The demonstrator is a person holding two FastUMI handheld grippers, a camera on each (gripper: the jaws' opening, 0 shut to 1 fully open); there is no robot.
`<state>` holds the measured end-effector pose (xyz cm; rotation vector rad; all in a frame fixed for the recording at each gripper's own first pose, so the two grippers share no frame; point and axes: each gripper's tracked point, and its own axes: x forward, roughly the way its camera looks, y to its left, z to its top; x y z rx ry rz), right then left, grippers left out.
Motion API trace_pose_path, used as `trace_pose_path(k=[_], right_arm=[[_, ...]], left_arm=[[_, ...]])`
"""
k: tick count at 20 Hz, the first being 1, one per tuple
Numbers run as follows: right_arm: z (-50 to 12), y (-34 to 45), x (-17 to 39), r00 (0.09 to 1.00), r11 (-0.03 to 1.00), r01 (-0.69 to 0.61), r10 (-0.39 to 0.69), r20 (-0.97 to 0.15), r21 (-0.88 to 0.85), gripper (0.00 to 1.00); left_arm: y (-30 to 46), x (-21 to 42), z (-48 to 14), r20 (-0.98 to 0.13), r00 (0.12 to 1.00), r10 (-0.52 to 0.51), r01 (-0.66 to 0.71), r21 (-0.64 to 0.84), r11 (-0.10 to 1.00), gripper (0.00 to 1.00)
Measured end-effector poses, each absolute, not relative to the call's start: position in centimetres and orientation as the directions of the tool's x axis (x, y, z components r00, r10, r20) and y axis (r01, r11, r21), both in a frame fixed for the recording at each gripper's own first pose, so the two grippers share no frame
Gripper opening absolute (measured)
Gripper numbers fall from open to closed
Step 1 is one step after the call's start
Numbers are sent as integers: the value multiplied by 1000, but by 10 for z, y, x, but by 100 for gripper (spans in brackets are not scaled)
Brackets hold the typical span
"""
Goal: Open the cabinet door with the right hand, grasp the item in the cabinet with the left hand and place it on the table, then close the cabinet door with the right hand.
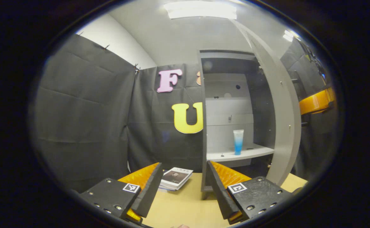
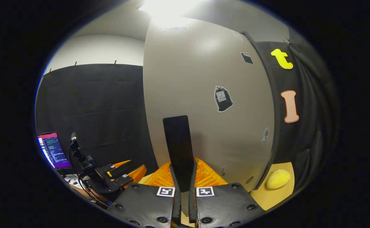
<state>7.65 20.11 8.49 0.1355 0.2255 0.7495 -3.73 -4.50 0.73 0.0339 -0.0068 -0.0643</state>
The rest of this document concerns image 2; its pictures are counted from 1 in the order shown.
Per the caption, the yellow bumpy round lump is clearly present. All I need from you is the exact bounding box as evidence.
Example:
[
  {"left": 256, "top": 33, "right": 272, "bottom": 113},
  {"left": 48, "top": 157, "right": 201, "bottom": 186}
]
[{"left": 266, "top": 169, "right": 291, "bottom": 190}]

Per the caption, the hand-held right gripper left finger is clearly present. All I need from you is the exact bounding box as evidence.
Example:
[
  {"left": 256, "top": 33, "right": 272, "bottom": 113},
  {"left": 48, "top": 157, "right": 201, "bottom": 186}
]
[{"left": 106, "top": 163, "right": 182, "bottom": 228}]

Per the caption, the beige cabinet door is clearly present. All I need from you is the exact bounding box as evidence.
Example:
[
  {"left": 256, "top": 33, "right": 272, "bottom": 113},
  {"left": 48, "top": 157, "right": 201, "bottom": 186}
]
[{"left": 143, "top": 17, "right": 276, "bottom": 193}]

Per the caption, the black cable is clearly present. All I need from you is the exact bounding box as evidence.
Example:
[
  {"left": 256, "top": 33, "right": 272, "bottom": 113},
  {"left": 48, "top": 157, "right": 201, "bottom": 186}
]
[{"left": 77, "top": 176, "right": 109, "bottom": 206}]

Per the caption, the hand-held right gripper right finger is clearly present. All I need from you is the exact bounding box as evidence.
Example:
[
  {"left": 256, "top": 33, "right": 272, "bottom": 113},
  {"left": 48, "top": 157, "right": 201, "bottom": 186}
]
[{"left": 188, "top": 157, "right": 265, "bottom": 228}]

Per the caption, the computer screen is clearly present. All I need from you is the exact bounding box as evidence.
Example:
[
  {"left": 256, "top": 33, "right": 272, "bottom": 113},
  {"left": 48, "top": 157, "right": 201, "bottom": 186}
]
[{"left": 37, "top": 132, "right": 72, "bottom": 170}]

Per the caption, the black backdrop cloth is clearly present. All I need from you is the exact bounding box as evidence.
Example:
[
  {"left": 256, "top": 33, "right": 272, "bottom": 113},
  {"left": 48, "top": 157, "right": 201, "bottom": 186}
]
[{"left": 35, "top": 32, "right": 341, "bottom": 197}]

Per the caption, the ceiling light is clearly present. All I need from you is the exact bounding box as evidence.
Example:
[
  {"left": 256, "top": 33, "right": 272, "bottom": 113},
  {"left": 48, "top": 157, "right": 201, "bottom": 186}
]
[{"left": 139, "top": 0, "right": 204, "bottom": 19}]

